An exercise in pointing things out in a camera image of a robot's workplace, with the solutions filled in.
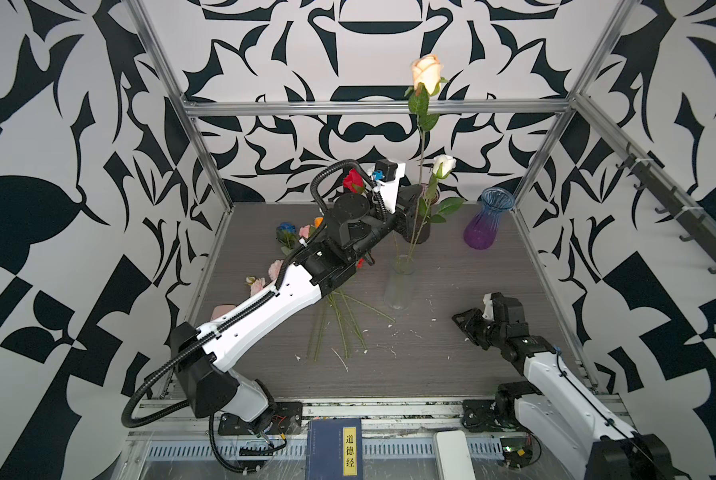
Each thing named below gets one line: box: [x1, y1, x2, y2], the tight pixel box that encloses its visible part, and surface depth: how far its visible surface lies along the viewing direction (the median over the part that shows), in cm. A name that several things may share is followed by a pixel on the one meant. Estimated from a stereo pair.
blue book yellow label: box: [306, 418, 363, 480], surface depth 71 cm
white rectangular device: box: [433, 430, 476, 480], surface depth 67 cm
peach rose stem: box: [405, 55, 447, 266], surface depth 47 cm
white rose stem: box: [407, 154, 464, 263], surface depth 75 cm
